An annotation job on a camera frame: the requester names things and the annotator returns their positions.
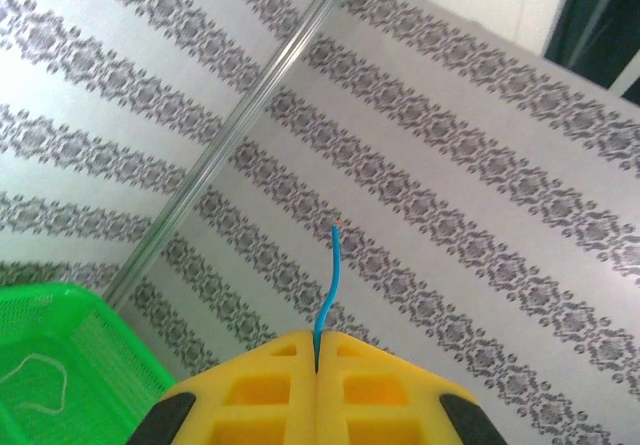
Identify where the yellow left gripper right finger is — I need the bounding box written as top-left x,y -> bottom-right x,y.
316,329 -> 506,445

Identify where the thin blue wire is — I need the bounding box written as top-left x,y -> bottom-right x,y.
312,219 -> 344,371

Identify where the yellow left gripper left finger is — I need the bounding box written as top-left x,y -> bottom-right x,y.
124,328 -> 320,445

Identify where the dark green door frame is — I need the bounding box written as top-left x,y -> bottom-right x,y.
543,0 -> 640,99

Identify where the aluminium frame post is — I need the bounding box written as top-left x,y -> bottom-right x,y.
102,0 -> 374,311

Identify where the green plastic basket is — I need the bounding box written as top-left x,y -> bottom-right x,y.
0,281 -> 177,445

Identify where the thin white wire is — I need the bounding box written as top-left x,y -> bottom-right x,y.
0,353 -> 69,416

